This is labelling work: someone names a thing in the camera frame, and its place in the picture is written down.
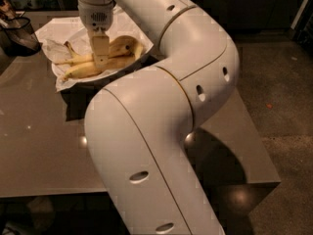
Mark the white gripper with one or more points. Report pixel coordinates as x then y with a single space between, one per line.
97 18

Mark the dark mesh basket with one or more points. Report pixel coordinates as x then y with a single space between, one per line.
18 37

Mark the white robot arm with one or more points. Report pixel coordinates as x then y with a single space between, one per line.
136 125

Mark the white bowl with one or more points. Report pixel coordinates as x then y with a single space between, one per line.
122 25

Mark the white crumpled paper liner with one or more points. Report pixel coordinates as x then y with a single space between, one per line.
60 30

